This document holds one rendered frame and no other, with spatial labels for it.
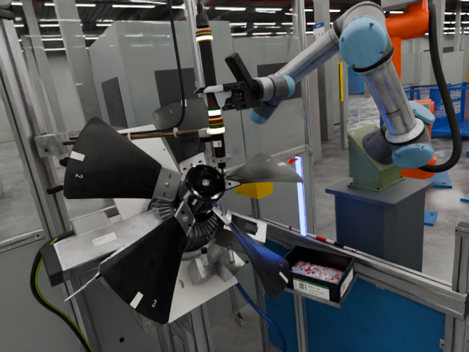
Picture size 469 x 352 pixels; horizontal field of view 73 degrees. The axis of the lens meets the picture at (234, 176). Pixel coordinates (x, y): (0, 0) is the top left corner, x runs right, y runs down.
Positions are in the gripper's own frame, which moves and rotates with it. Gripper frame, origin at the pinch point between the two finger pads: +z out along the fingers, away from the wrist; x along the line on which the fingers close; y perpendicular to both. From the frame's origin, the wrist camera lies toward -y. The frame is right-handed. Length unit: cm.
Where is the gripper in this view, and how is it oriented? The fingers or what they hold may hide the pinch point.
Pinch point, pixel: (202, 89)
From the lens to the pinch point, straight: 92.5
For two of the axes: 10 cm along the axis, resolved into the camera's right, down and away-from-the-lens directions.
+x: -6.2, -1.5, 7.7
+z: -7.8, 2.5, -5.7
